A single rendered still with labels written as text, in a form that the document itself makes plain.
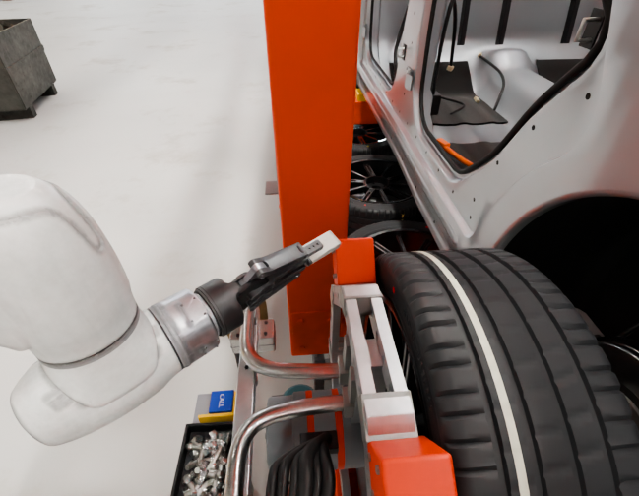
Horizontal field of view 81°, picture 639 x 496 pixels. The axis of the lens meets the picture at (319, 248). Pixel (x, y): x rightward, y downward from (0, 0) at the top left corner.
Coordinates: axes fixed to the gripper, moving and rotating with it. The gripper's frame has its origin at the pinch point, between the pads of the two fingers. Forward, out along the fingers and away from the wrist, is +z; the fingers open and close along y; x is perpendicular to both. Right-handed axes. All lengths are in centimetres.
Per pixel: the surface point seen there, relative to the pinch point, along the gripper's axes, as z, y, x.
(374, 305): 2.4, -2.4, -12.4
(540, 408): 2.6, 10.1, -34.4
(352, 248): 10.5, -7.8, -0.9
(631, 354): 37, -2, -47
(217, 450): -25, -61, -12
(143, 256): 3, -177, 117
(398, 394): -6.7, 2.6, -23.5
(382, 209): 98, -89, 31
